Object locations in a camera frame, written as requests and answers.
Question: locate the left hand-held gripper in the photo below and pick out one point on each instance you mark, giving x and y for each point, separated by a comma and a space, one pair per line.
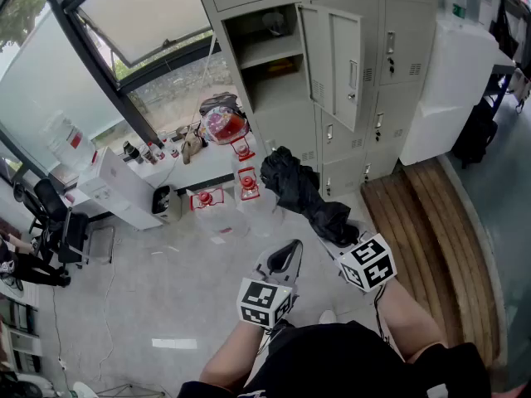
265, 303

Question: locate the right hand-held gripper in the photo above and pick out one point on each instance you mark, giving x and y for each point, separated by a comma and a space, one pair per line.
367, 263

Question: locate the grey metal locker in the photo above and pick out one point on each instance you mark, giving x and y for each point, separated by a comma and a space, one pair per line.
282, 122

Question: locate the person's right forearm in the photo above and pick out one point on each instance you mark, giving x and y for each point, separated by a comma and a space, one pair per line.
408, 321

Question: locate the person's left forearm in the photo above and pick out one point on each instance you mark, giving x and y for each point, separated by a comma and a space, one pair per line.
232, 355

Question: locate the grey locker door with latch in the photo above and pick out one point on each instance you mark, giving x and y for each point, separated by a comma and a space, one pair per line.
344, 56

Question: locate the person's white shoe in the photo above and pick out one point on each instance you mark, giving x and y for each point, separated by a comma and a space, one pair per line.
327, 316

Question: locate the person's black clothing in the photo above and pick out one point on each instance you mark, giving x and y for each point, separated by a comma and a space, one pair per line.
332, 363

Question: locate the grey waste bin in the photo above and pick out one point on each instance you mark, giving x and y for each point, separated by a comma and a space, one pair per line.
166, 203

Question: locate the pink patterned backpack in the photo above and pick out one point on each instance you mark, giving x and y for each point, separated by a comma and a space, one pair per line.
226, 129

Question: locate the brown cloth bag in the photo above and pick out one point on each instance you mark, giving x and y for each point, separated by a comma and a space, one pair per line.
191, 145

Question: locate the white bottles with red labels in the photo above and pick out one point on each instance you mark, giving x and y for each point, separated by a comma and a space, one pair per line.
153, 152

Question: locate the black backpack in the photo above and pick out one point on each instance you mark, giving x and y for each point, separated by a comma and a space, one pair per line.
475, 133

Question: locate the black bag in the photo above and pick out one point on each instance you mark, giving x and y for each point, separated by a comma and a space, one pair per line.
220, 100

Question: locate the white carton box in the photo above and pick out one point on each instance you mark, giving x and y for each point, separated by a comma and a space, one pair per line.
120, 189

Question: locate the black drink bottle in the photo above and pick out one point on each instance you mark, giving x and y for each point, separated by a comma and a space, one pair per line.
132, 151

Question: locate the black office chair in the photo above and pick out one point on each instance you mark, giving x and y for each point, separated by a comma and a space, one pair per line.
62, 226

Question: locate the clear water jugs red label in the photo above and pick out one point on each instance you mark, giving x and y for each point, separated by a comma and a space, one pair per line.
68, 141

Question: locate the clear bottle green label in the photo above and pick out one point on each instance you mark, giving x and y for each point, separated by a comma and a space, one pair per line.
459, 6

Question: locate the white wall socket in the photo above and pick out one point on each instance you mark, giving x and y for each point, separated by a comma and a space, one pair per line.
270, 145

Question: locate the black window frame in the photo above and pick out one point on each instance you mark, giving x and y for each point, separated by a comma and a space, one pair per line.
126, 106

